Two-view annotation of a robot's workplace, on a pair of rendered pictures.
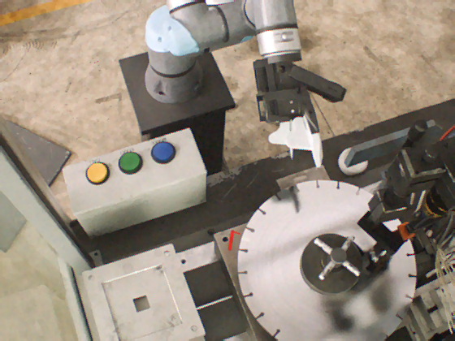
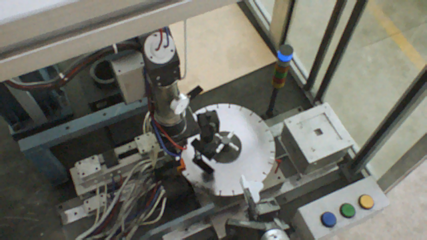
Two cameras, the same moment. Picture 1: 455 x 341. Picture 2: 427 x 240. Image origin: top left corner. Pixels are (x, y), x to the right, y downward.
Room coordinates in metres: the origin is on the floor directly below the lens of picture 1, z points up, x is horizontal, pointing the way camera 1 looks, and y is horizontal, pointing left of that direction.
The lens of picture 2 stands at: (0.83, -0.21, 2.22)
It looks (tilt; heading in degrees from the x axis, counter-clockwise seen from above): 62 degrees down; 182
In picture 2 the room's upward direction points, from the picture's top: 1 degrees clockwise
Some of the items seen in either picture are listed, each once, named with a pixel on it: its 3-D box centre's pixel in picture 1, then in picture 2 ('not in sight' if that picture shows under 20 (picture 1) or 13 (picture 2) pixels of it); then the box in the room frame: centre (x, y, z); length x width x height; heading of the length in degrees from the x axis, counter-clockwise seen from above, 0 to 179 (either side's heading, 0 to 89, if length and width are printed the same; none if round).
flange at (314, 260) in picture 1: (332, 262); (225, 145); (0.25, -0.19, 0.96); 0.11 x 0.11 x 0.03
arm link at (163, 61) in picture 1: (174, 36); not in sight; (0.76, 0.18, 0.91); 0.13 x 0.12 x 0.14; 120
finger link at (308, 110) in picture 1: (306, 115); (251, 203); (0.47, -0.11, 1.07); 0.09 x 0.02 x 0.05; 19
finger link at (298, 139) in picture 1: (302, 141); (253, 187); (0.42, -0.11, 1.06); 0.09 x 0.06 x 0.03; 19
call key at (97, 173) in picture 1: (97, 173); (365, 202); (0.39, 0.27, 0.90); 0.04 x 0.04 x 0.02
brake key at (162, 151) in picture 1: (163, 153); (328, 219); (0.46, 0.15, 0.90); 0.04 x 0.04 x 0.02
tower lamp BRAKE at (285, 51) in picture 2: not in sight; (285, 53); (0.00, -0.01, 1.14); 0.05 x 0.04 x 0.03; 27
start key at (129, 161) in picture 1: (130, 163); (347, 211); (0.42, 0.21, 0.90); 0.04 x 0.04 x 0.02
